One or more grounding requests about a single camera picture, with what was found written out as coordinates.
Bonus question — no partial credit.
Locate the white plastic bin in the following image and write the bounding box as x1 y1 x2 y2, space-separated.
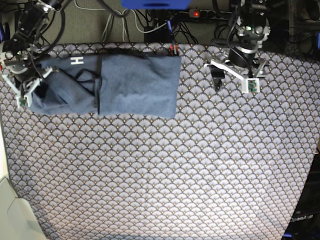
0 177 46 240

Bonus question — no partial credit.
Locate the white cable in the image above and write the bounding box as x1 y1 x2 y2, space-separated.
74 0 168 42

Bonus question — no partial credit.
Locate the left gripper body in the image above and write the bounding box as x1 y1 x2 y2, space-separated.
229 24 271 68

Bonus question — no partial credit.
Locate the red table clamp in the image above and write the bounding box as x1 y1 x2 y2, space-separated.
169 44 179 56

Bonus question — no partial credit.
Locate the blue T-shirt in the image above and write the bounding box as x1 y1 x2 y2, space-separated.
30 54 182 119

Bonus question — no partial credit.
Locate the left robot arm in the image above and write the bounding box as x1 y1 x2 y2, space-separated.
205 0 271 94

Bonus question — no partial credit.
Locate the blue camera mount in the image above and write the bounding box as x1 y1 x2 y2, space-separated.
121 0 191 10

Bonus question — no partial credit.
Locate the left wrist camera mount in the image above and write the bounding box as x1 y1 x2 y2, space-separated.
203 58 268 94

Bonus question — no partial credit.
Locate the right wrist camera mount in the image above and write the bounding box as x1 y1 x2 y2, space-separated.
1 65 58 108

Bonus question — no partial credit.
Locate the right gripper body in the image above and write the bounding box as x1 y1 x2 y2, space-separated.
0 49 36 83

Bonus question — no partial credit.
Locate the black power strip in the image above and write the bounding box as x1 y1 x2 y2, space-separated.
188 9 232 20

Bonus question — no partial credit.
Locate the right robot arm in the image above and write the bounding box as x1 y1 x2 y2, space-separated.
0 0 70 84

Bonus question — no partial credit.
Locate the fan-patterned table cloth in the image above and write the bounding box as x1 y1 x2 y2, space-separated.
0 44 320 240

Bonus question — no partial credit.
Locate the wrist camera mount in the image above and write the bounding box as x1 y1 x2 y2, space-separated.
1 65 58 108
203 58 268 94

